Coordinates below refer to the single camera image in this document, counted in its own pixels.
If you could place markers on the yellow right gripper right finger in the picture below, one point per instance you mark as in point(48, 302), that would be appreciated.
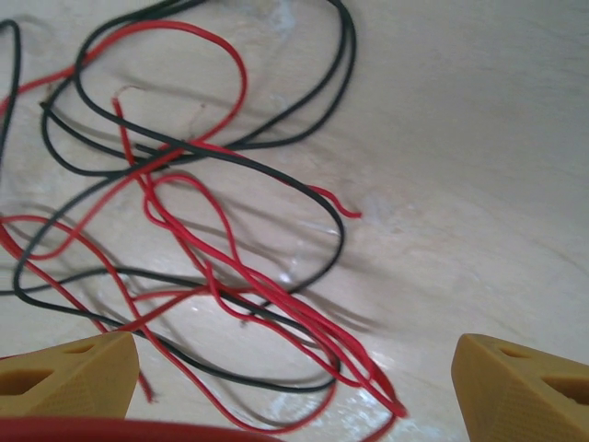
point(506, 405)

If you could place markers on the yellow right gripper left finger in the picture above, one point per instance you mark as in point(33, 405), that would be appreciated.
point(92, 382)

